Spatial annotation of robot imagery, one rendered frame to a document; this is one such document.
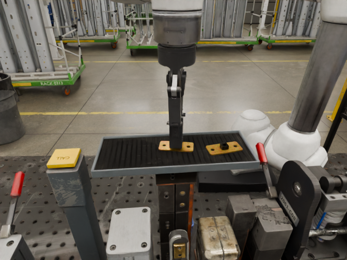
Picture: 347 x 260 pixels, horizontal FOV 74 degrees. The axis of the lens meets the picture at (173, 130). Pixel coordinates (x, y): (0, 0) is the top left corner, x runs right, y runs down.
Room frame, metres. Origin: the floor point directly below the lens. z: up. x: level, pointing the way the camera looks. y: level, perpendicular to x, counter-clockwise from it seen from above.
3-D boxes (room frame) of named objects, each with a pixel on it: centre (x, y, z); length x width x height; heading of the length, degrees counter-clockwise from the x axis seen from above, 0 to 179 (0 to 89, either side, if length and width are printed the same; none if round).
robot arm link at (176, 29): (0.47, -0.01, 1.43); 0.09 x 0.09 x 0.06
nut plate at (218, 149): (0.46, -0.12, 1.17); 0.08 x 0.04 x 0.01; 104
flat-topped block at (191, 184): (0.46, 0.00, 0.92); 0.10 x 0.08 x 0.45; 95
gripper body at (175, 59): (0.47, -0.01, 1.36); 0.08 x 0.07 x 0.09; 174
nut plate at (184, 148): (0.47, -0.01, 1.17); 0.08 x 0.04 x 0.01; 84
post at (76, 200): (0.43, 0.26, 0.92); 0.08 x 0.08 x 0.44; 5
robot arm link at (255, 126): (0.91, -0.35, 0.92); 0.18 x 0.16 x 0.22; 46
